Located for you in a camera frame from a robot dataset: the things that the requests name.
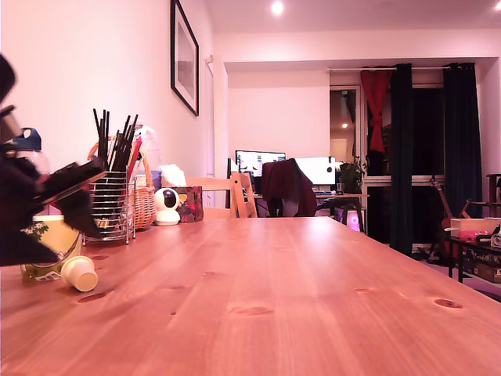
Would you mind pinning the cream coffee capsule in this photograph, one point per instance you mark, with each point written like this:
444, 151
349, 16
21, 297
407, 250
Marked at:
80, 276

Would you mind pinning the yellow illustrated mug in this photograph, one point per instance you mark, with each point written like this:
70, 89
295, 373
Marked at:
49, 239

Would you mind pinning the wicker basket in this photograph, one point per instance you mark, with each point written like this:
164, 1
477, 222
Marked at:
143, 207

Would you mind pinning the red utensil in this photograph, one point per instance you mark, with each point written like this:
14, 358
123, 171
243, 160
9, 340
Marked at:
135, 156

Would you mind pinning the clear bottle with blue cap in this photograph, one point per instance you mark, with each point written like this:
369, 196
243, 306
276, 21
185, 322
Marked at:
31, 139

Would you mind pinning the large clear water bottle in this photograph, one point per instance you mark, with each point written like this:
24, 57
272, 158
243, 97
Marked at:
153, 156

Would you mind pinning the white tissue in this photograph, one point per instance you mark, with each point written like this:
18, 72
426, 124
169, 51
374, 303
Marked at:
173, 174

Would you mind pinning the floral tissue box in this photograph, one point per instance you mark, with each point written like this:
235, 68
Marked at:
190, 203

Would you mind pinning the wooden chair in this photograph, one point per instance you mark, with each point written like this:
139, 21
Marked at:
243, 196

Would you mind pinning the computer monitor with windows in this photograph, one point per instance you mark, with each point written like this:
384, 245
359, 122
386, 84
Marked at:
255, 162

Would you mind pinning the black framed picture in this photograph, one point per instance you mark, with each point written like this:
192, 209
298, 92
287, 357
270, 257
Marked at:
184, 58

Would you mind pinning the dark red jacket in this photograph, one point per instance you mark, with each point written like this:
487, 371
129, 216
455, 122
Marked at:
286, 180

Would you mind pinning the grey office chair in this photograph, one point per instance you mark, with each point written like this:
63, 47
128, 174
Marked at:
291, 207

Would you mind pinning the computer monitor white screen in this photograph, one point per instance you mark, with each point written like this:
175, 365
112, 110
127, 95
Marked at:
314, 170

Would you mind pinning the black headphones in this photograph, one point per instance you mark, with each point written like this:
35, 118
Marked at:
330, 169

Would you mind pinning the computer case with glowing fan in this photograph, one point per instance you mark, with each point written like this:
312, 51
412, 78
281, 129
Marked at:
353, 221

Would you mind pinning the potted green plant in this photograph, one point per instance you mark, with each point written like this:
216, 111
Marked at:
351, 176

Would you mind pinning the round ceiling light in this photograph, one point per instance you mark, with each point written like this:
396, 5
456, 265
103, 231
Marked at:
277, 7

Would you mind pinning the narrow dark curtain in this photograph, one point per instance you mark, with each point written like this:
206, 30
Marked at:
401, 156

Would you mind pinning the acoustic guitar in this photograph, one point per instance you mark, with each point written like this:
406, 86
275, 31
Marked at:
446, 227

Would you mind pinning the curtain rod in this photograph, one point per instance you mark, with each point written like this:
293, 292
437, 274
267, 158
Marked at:
427, 68

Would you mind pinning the black side table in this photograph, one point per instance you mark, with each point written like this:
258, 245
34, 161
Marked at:
460, 270

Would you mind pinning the wooden stand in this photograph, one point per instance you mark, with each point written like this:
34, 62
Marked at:
466, 207

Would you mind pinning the pink object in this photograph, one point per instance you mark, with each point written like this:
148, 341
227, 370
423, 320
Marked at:
467, 236

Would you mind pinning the wide dark curtain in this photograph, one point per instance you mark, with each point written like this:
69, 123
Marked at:
462, 137

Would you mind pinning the pale wooden box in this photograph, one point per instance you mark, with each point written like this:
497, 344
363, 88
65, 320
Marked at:
469, 225

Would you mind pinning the dark board game box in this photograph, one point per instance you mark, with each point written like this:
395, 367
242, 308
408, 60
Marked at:
485, 266

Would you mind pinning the dark wooden shelf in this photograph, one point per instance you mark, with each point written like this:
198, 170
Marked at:
494, 188

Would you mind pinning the black and white gadget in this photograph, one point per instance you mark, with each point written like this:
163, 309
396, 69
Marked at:
496, 239

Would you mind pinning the small white round camera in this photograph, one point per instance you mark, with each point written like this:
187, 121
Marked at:
163, 213

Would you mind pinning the white wall pipe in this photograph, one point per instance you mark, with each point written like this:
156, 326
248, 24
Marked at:
211, 117

